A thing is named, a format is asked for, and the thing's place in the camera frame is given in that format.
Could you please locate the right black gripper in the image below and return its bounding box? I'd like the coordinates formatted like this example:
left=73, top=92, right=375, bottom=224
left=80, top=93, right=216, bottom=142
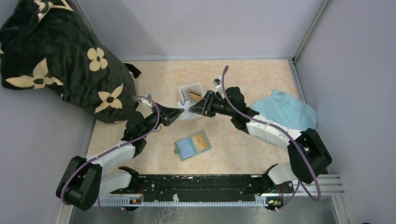
left=189, top=90, right=235, bottom=118

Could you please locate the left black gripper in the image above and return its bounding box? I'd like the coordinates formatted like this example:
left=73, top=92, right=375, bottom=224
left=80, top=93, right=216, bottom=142
left=140, top=102, right=184, bottom=138

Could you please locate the white credit card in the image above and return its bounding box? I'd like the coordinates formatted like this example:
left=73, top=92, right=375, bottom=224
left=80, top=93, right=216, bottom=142
left=177, top=101, right=189, bottom=112

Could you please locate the translucent white plastic bin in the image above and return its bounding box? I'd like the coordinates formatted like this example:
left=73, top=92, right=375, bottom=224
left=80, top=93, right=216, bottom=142
left=177, top=83, right=204, bottom=120

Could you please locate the yellow credit card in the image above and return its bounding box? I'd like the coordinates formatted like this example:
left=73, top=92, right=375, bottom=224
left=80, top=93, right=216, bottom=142
left=192, top=133, right=209, bottom=152

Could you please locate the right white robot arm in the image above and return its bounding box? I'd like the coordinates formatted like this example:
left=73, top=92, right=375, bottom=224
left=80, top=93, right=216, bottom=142
left=189, top=87, right=332, bottom=192

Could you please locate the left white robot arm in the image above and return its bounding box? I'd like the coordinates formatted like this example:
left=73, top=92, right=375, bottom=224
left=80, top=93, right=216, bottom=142
left=56, top=104, right=184, bottom=211

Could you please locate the light blue towel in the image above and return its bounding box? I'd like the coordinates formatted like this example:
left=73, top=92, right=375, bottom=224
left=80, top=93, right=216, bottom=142
left=250, top=90, right=317, bottom=131

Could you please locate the black floral blanket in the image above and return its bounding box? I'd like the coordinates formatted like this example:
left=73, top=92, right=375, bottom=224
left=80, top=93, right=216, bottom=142
left=0, top=0, right=140, bottom=123

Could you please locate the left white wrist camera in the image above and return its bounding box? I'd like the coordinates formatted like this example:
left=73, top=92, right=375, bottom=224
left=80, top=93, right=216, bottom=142
left=141, top=93, right=154, bottom=108

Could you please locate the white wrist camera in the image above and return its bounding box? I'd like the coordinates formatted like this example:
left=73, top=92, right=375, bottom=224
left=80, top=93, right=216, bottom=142
left=141, top=93, right=154, bottom=108
left=213, top=78, right=223, bottom=95

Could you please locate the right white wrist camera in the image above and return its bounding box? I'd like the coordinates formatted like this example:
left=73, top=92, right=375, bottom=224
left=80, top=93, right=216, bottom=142
left=213, top=78, right=223, bottom=95

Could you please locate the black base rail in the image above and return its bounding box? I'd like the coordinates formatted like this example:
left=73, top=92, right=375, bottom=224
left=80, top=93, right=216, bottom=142
left=112, top=174, right=294, bottom=203

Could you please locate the aluminium frame rail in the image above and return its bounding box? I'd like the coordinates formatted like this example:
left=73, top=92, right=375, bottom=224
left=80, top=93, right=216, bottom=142
left=64, top=174, right=345, bottom=208

